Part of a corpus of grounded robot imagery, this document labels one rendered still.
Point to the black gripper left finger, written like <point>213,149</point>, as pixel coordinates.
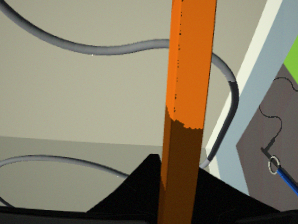
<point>134,202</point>

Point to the white loop with blue handle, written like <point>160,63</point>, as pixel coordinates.
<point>284,177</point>

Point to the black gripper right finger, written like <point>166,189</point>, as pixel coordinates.
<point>216,202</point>

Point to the brown long bar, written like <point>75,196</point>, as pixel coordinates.
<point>187,87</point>

